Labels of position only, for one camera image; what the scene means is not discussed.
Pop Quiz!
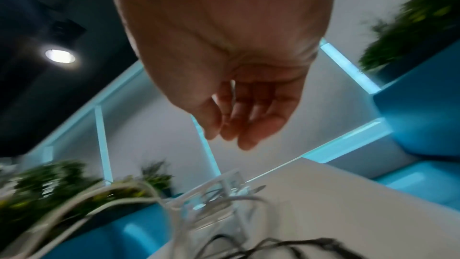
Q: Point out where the person's right hand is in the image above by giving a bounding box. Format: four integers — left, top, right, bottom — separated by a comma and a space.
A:
102, 0, 339, 151

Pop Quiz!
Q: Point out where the white box with drawers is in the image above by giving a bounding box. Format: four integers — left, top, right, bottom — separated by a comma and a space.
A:
172, 168, 253, 236

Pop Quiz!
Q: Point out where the tangle of white cables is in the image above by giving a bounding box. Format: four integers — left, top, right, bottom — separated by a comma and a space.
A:
0, 177, 364, 259

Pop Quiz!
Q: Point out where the round ceiling spotlight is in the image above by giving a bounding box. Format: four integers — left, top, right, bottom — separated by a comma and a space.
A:
43, 18, 87, 65

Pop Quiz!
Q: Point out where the green leafy plant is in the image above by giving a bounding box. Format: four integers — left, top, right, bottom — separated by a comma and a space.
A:
359, 0, 460, 74
0, 161, 173, 247

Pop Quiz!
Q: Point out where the white table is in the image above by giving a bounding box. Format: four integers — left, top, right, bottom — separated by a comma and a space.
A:
143, 156, 460, 259

